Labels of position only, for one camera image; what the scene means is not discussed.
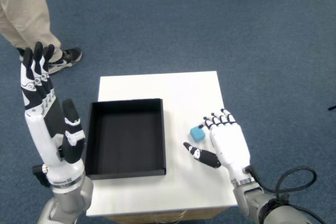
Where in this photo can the black white sneaker with swoosh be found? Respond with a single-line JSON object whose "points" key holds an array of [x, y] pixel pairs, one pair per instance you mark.
{"points": [[71, 56]]}

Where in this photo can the black open box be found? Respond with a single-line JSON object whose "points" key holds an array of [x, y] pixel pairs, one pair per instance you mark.
{"points": [[126, 140]]}

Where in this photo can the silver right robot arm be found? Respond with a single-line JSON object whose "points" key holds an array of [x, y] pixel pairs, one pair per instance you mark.
{"points": [[252, 200]]}

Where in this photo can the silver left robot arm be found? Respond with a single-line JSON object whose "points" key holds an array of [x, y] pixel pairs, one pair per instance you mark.
{"points": [[68, 200]]}

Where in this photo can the beige trousers of person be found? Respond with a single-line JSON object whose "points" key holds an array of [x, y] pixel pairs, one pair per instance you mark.
{"points": [[23, 11]]}

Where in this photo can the small blue cube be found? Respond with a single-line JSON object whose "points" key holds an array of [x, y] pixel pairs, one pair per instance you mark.
{"points": [[197, 134]]}

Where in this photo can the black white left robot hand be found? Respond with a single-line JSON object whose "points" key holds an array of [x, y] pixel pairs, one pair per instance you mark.
{"points": [[36, 129]]}

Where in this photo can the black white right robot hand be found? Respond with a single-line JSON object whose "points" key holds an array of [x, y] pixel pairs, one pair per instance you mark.
{"points": [[231, 145]]}

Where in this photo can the white table with wooden sides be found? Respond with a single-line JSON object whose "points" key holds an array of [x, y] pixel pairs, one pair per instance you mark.
{"points": [[183, 182]]}

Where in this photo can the black left wrist connector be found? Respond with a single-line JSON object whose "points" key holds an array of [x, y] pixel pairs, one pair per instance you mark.
{"points": [[40, 176]]}

